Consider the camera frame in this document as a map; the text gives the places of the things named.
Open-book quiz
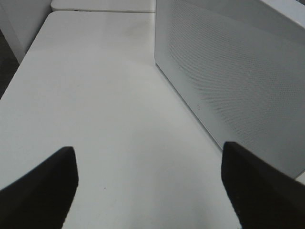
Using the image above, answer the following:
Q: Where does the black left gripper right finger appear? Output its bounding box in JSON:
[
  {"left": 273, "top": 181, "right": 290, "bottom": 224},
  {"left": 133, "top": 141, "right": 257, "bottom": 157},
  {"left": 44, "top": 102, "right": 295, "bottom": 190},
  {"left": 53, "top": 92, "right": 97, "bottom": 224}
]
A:
[{"left": 221, "top": 142, "right": 305, "bottom": 229}]

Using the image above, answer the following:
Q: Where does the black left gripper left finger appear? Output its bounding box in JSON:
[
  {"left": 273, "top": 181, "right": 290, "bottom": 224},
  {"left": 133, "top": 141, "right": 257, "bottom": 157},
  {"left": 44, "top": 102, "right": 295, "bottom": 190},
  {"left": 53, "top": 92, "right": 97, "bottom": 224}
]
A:
[{"left": 0, "top": 146, "right": 79, "bottom": 229}]

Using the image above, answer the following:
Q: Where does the white microwave door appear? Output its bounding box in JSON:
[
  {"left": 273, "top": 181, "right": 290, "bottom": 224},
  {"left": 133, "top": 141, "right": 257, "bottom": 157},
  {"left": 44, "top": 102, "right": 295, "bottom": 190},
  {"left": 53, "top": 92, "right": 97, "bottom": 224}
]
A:
[{"left": 154, "top": 0, "right": 305, "bottom": 178}]

